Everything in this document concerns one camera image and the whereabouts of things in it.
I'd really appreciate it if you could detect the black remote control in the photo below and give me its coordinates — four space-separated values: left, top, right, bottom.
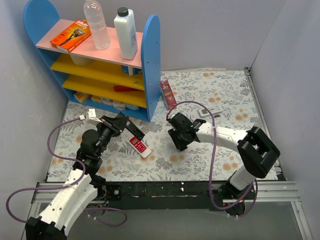
125 119 145 141

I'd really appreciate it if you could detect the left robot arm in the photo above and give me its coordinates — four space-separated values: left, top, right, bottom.
25 109 129 240

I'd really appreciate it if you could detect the red and white remote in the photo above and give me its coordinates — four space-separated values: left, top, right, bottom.
129 136 152 159

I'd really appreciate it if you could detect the white air conditioner remote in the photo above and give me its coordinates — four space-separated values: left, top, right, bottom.
198 105 223 118

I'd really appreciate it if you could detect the white packets bottom shelf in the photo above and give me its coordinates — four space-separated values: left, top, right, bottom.
91 95 140 111

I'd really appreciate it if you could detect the floral table mat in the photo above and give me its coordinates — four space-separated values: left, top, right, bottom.
47 70 263 182

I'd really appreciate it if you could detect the red toothpaste box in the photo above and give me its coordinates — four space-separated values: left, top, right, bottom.
160 79 177 110

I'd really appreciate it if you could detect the yellow packet bottom shelf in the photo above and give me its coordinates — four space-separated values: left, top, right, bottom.
73 91 92 103

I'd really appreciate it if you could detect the blue wooden shelf unit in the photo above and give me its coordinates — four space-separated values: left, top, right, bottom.
23 0 161 121

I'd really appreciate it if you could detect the beige cup under shelf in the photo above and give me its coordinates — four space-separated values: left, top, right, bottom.
70 55 94 66

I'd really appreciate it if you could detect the orange razor box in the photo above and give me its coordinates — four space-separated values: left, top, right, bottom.
50 19 91 53

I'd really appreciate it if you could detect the white bottle black cap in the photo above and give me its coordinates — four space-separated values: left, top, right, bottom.
113 7 138 60

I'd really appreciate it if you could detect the clear plastic water bottle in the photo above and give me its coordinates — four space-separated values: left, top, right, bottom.
83 0 111 50

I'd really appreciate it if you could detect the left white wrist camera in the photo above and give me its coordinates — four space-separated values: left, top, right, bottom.
79 108 103 126

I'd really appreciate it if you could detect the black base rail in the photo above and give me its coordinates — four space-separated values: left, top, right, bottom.
95 181 232 211

